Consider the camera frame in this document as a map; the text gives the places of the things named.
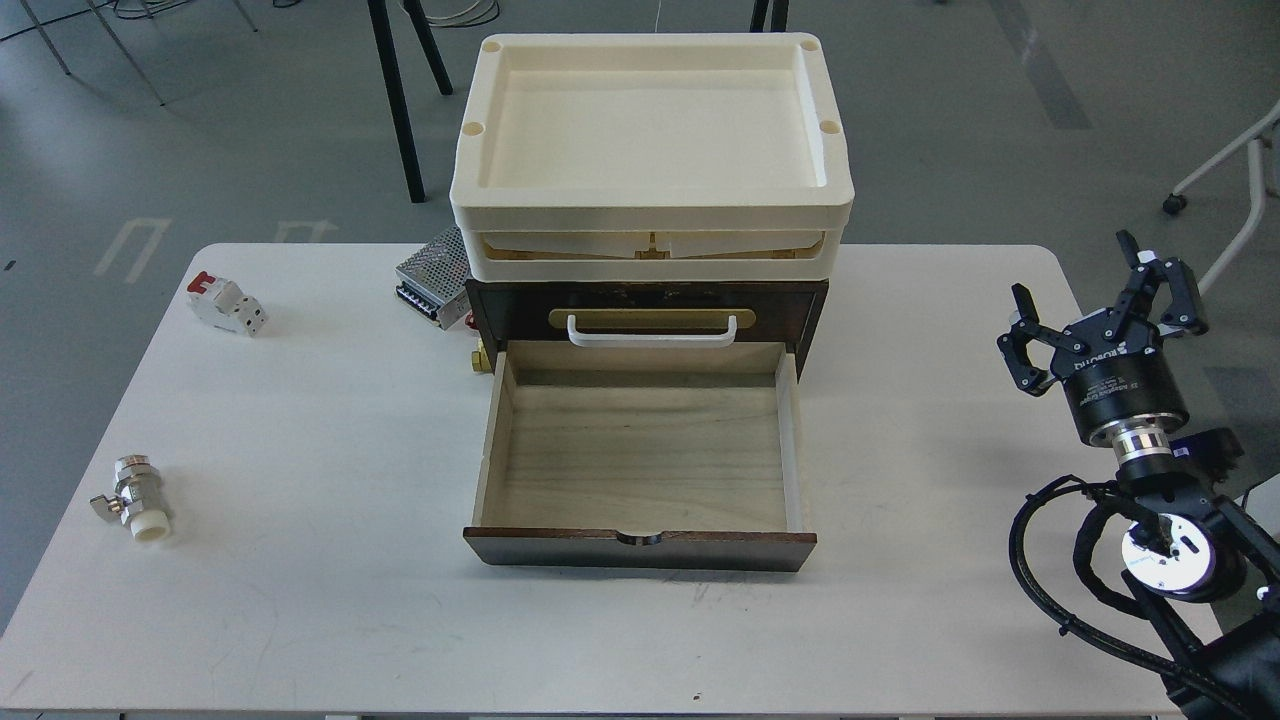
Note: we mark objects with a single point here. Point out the black table leg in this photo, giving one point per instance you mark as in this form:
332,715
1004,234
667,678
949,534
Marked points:
384,42

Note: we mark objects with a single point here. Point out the white red circuit breaker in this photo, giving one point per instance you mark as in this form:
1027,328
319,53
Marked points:
221,303

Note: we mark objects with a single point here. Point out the brass fitting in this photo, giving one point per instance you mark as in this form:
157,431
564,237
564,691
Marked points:
480,360

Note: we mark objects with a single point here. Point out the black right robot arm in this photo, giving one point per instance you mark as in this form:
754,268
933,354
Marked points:
1161,543

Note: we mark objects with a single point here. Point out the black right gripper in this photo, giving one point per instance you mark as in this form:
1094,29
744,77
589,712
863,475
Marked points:
1111,365

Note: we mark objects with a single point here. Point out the open wooden drawer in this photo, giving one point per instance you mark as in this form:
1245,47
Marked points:
672,458

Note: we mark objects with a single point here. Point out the cream plastic stacked tray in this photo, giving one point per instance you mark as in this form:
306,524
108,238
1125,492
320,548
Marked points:
652,158

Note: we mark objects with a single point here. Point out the metal valve white fitting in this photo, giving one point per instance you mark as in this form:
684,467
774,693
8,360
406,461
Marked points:
138,503

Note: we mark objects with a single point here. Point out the metal mesh power supply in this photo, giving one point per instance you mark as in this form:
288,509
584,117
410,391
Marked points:
433,280

